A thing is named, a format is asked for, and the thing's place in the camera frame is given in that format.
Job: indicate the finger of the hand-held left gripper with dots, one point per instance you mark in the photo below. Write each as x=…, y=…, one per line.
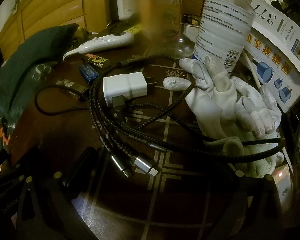
x=20, y=166

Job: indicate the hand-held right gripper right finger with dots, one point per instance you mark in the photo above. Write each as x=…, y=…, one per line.
x=236, y=182

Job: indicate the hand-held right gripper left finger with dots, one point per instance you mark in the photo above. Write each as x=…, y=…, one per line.
x=77, y=167

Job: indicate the white work glove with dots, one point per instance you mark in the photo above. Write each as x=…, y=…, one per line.
x=250, y=165
x=252, y=120
x=215, y=92

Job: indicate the clear lighter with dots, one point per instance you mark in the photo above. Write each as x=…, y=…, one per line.
x=72, y=86

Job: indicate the white charger plug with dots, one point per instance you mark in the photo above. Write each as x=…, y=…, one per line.
x=125, y=87

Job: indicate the blue lighter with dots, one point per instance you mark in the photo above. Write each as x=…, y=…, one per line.
x=88, y=72

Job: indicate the green printed blanket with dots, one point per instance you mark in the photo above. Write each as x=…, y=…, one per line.
x=22, y=62

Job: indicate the black lighter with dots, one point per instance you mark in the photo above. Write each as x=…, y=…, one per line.
x=97, y=60

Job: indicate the white box with blue cups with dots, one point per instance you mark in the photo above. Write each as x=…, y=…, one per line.
x=272, y=62

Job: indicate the white handheld wand device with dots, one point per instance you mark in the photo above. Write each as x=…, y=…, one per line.
x=107, y=40

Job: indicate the clear glass jar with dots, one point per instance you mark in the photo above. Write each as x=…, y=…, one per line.
x=182, y=47

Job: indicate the black round disc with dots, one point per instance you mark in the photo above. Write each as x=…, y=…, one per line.
x=117, y=26

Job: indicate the clear plastic bottle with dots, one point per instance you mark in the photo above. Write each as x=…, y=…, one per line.
x=222, y=25

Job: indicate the wooden headboard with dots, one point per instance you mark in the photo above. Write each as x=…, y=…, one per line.
x=52, y=5

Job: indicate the white box with large digits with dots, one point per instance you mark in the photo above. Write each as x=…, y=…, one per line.
x=272, y=17

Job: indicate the white plastic jar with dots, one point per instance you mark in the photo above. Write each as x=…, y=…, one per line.
x=126, y=2

